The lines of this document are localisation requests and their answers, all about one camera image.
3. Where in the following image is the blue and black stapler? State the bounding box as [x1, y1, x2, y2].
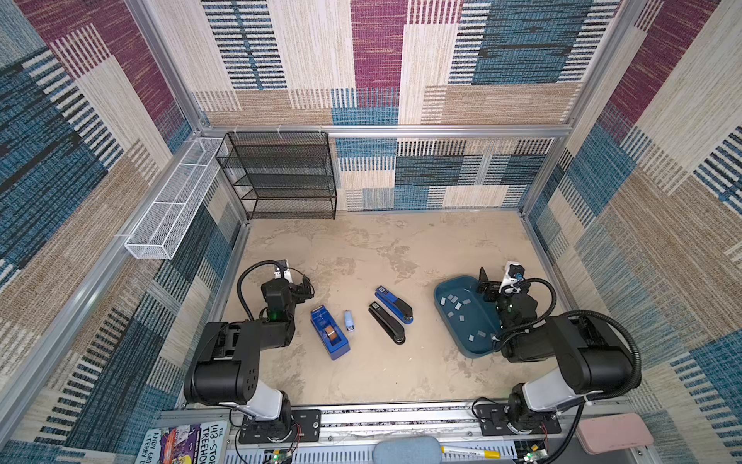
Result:
[375, 286, 414, 324]

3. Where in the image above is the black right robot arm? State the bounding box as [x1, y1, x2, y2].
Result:
[471, 263, 643, 463]

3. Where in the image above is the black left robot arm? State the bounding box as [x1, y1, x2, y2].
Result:
[183, 260, 314, 444]

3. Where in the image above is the teal plastic tray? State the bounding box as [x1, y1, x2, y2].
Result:
[434, 276, 502, 359]

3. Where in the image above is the blue tape dispenser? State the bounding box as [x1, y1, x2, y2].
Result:
[310, 305, 351, 361]

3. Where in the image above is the yellow white marker pen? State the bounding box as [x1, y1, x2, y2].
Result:
[441, 446, 502, 459]

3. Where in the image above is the colourful book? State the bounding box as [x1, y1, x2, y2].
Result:
[134, 421, 230, 464]

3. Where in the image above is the grey-blue fabric case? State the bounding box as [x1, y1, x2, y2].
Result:
[372, 436, 442, 464]

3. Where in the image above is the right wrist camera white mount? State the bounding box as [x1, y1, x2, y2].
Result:
[500, 261, 525, 295]

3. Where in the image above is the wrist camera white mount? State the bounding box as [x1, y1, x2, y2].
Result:
[274, 259, 293, 283]
[500, 261, 525, 295]

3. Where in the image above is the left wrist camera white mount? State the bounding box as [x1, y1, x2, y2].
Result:
[274, 259, 293, 283]

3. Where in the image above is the black wire mesh shelf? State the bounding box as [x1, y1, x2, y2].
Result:
[216, 131, 337, 220]

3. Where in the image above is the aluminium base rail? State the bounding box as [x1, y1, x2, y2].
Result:
[155, 400, 575, 463]

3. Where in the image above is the white wire mesh basket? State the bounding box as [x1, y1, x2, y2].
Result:
[125, 137, 221, 260]

